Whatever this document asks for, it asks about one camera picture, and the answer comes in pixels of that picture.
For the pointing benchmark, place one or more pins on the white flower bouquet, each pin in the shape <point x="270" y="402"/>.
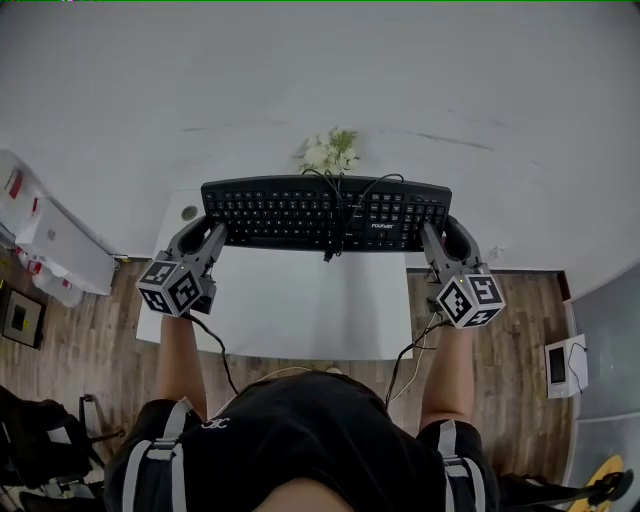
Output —
<point x="330" y="152"/>

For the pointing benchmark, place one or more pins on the white desk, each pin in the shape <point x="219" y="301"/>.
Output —
<point x="300" y="310"/>

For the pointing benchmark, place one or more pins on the person's right forearm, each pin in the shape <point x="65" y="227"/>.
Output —
<point x="447" y="375"/>

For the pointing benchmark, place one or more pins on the person's left forearm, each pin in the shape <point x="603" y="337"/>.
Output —
<point x="180" y="365"/>

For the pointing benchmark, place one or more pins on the person's black shirt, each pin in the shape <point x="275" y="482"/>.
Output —
<point x="320" y="440"/>

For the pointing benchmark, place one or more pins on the yellow round table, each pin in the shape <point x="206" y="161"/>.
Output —
<point x="607" y="467"/>

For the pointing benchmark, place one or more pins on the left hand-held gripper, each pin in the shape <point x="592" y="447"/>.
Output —
<point x="170" y="290"/>

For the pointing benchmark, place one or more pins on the clear water jug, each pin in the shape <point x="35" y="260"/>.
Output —
<point x="17" y="195"/>
<point x="55" y="282"/>

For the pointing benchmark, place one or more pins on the black framed box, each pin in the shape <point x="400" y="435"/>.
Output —
<point x="20" y="317"/>

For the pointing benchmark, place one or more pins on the black keyboard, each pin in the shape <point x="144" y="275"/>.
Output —
<point x="280" y="215"/>

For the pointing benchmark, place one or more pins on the black office chair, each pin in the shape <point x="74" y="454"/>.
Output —
<point x="35" y="440"/>
<point x="550" y="495"/>

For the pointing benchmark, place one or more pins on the white wall socket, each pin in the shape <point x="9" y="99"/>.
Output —
<point x="495" y="252"/>

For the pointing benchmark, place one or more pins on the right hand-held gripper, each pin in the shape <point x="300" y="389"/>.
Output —
<point x="475" y="300"/>

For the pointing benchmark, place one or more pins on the round grey desk grommet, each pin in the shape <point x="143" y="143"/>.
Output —
<point x="189" y="212"/>

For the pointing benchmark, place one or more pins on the person's white right shoe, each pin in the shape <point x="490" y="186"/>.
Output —
<point x="334" y="370"/>

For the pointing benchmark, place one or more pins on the white screen device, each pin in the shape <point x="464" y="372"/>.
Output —
<point x="565" y="367"/>

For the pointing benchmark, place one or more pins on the white boxes pile left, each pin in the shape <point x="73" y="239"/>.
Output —
<point x="70" y="250"/>

